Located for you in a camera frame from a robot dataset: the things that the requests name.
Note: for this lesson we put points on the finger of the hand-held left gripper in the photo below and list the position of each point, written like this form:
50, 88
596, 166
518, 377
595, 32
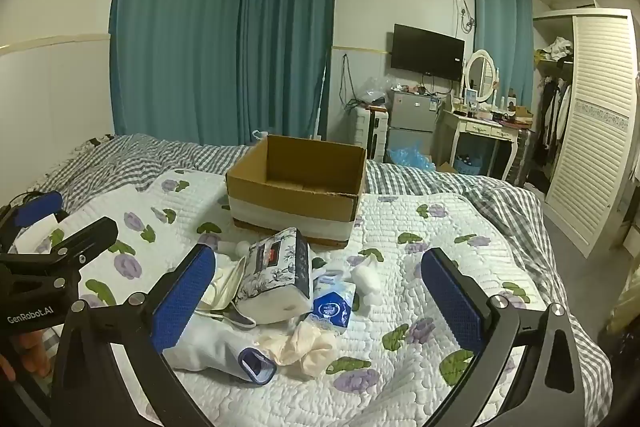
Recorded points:
37, 207
87, 237

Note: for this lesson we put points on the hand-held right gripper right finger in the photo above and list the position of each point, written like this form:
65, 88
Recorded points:
452, 302

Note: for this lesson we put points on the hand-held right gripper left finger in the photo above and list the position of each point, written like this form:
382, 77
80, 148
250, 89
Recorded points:
184, 302

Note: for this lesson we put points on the white face mask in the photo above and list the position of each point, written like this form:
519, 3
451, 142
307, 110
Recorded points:
225, 287

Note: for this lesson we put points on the white cloth with blue cuff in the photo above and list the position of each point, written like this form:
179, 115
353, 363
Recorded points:
210, 347

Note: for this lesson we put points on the white cotton ball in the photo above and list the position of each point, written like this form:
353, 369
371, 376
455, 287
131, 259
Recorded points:
235, 247

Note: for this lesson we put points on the white cotton pad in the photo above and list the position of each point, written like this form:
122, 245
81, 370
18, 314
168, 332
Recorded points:
366, 284

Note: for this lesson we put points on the floral printed tissue pack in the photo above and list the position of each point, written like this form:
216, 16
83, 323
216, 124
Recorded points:
275, 277

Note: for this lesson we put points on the blue tissue packet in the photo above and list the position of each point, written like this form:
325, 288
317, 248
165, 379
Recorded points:
330, 307

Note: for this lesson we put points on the beige cloth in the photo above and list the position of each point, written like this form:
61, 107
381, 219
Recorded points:
300, 347

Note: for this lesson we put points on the person's left hand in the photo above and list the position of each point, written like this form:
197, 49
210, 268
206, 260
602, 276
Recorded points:
32, 357

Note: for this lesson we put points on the floral white quilt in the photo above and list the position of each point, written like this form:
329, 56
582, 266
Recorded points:
400, 227

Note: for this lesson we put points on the blue basket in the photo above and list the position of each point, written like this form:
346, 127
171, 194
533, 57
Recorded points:
469, 164

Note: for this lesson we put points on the white dressing table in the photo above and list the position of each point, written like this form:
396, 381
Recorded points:
480, 127

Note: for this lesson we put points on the small grey fridge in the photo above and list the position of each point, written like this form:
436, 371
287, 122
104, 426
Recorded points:
412, 122

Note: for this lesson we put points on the white suitcase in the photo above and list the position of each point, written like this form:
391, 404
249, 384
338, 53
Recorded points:
372, 132

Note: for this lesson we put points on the hanging clothes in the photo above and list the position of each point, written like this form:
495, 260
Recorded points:
552, 117

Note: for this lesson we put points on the wide teal curtain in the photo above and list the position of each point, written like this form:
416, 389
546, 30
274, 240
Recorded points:
175, 32

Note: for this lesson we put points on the clear plastic bag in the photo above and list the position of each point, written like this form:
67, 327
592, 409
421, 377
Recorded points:
376, 89

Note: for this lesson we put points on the oval white vanity mirror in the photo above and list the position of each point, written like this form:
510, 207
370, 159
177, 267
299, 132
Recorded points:
481, 74

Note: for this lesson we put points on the white louvered wardrobe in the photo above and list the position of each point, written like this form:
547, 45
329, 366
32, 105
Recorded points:
600, 122

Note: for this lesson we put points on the white mop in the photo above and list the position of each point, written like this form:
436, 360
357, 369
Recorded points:
324, 97

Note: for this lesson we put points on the narrow teal curtain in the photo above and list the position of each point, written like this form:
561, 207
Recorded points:
502, 37

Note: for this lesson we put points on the teal corner curtain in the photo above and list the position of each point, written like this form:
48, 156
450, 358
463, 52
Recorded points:
287, 42

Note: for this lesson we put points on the black wall television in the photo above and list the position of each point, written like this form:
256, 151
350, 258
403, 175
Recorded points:
427, 52

